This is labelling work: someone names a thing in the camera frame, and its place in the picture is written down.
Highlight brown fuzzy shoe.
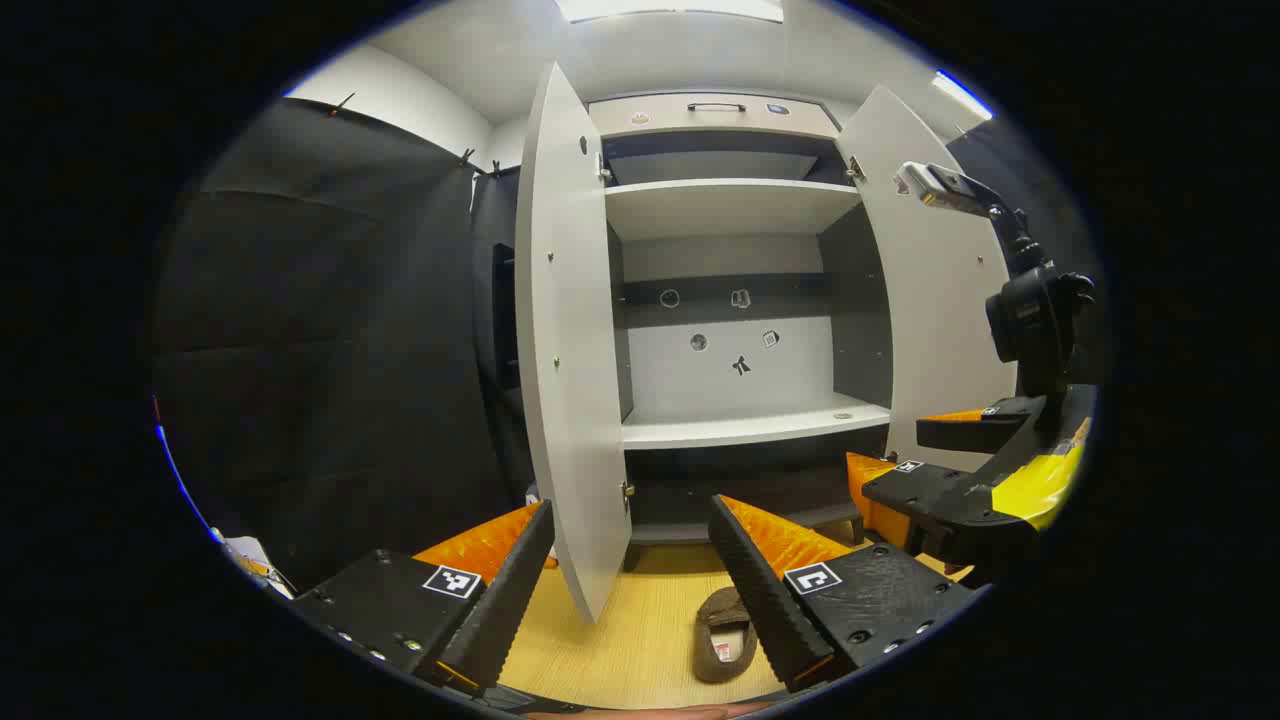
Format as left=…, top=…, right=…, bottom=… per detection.
left=690, top=587, right=761, bottom=686

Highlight narrow ceiling light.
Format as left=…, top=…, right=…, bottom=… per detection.
left=932, top=70, right=994, bottom=122

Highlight grey shoe cabinet door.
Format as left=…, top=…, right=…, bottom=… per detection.
left=835, top=84, right=1021, bottom=473
left=515, top=60, right=634, bottom=626

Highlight large ceiling light panel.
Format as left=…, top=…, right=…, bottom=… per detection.
left=555, top=0, right=786, bottom=24

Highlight grey shoe cabinet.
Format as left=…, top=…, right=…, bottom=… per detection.
left=588, top=92, right=893, bottom=573

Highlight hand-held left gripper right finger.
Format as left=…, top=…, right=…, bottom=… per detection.
left=708, top=494, right=986, bottom=693

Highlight grey cabinet drawer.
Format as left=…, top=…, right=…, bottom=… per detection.
left=588, top=92, right=841, bottom=141

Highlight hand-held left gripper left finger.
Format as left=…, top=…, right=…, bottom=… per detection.
left=290, top=498, right=557, bottom=699

